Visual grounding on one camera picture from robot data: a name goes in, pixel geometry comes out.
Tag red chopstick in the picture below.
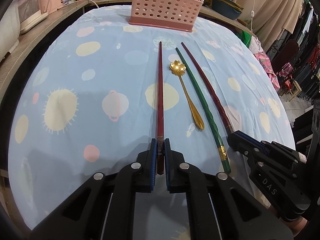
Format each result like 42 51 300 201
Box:
156 41 164 175

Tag maroon chopstick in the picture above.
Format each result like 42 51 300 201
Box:
181 42 234 135

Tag green chopstick gold band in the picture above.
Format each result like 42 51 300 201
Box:
176 47 231 174

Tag light blue dotted tablecloth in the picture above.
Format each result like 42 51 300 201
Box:
9 5 295 228

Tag gold flower spoon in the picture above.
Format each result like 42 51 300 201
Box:
170 60 204 130

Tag pink pineapple fabric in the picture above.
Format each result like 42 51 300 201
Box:
254 51 280 91

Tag green cloth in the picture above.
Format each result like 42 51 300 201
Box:
235 30 252 48

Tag pink perforated utensil holder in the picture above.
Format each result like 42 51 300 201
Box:
129 0 203 33

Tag stacked yellow blue bowls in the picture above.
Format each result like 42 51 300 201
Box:
212 0 244 20

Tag beige curtain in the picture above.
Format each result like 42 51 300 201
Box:
233 0 303 51

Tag white appliance on counter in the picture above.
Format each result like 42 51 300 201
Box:
18 0 48 35

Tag white cable with switch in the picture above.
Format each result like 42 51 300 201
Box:
248 0 258 30

